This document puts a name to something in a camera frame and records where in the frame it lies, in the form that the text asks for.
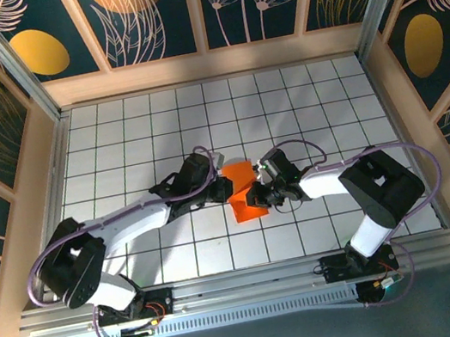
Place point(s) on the orange cloth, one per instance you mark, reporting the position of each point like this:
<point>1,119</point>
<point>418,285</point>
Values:
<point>250,212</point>

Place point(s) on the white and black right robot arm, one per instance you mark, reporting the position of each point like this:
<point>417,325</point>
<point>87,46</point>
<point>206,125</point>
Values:
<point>385,188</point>

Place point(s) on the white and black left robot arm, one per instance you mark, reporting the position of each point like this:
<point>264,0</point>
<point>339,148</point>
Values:
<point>130,224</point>

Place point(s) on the yellow power connector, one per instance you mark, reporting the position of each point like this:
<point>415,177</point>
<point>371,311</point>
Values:
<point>377,283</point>
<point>152,322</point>

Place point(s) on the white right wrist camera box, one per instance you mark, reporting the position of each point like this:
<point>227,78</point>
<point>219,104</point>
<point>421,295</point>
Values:
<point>261,173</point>

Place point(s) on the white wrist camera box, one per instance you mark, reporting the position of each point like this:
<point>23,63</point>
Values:
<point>218,158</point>
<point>261,173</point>

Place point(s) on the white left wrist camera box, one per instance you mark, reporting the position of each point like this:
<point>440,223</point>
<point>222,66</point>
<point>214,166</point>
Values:
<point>218,158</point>

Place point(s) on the long aluminium mounting rail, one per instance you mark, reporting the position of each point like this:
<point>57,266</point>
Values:
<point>250,284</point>

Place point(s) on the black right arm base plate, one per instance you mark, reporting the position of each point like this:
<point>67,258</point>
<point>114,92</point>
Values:
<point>334,271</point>

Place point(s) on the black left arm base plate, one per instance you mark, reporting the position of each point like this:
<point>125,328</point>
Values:
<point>162,297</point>

